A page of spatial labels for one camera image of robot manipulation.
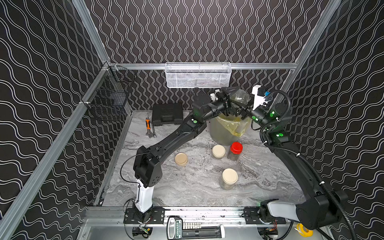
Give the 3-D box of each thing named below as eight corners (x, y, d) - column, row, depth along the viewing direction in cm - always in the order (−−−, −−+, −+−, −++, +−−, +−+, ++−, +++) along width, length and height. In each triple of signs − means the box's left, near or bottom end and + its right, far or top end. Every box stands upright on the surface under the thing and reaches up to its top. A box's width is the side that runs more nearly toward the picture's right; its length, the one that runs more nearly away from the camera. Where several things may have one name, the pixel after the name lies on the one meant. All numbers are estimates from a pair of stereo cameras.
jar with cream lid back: (212, 160, 95) (213, 154, 90) (211, 150, 100) (212, 144, 94) (224, 160, 95) (226, 154, 90) (222, 150, 100) (224, 144, 94)
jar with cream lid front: (220, 190, 84) (224, 182, 74) (218, 177, 89) (222, 168, 79) (234, 190, 84) (239, 182, 74) (231, 177, 89) (236, 168, 79)
